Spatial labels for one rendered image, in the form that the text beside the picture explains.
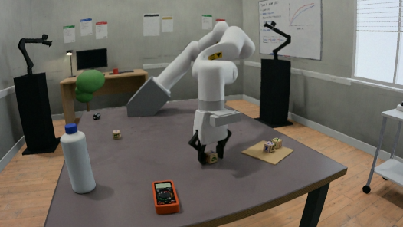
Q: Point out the tan flat mat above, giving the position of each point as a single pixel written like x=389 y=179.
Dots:
x=274 y=158

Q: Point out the white plastic bottle with blue cap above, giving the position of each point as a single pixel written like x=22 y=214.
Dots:
x=77 y=159

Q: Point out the small tan letter block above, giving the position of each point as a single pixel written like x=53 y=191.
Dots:
x=277 y=142
x=269 y=147
x=116 y=134
x=211 y=157

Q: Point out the orange pocket multimeter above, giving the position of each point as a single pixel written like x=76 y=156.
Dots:
x=165 y=198

